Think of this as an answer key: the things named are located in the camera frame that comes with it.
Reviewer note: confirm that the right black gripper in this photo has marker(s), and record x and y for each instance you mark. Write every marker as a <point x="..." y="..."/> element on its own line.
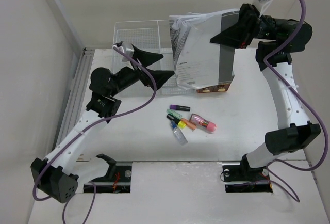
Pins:
<point x="241" y="36"/>

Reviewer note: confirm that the aluminium rail frame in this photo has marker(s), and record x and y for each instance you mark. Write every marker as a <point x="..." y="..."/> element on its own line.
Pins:
<point x="73" y="102"/>

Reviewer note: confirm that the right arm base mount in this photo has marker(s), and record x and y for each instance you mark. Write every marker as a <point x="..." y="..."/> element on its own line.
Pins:
<point x="237" y="179"/>

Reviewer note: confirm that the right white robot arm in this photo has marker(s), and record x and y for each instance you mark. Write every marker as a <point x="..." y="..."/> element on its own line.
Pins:
<point x="279" y="38"/>

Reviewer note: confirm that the pink capsule pencil case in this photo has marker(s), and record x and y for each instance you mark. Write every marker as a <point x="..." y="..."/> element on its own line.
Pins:
<point x="203" y="123"/>

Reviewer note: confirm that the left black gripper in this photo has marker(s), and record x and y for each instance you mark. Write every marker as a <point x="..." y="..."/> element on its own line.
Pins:
<point x="146" y="59"/>

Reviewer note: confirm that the teal wooden drawer box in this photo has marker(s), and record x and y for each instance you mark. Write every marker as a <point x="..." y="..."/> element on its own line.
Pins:
<point x="220" y="87"/>

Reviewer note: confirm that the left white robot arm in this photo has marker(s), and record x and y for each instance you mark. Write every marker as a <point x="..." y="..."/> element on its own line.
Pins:
<point x="60" y="175"/>

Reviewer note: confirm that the clear blue-cap bottle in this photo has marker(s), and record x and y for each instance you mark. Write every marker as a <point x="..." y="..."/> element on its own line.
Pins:
<point x="178" y="134"/>

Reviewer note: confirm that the white wire desk organizer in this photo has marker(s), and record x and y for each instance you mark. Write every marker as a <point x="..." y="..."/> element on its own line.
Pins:
<point x="149" y="43"/>

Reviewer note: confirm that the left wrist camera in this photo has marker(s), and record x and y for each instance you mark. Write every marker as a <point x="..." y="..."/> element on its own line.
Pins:
<point x="126" y="48"/>

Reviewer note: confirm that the green highlighter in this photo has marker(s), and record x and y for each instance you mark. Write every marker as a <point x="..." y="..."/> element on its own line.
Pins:
<point x="174" y="114"/>

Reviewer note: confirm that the purple highlighter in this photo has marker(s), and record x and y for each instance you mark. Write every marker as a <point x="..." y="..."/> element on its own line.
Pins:
<point x="180" y="108"/>

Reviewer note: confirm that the yellow highlighter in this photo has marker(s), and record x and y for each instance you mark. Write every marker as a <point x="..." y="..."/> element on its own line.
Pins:
<point x="177" y="121"/>

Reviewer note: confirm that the orange highlighter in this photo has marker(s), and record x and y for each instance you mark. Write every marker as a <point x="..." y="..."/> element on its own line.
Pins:
<point x="189" y="124"/>

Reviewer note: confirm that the grey setup guide booklet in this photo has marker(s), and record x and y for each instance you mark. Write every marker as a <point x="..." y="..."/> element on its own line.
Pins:
<point x="226" y="59"/>

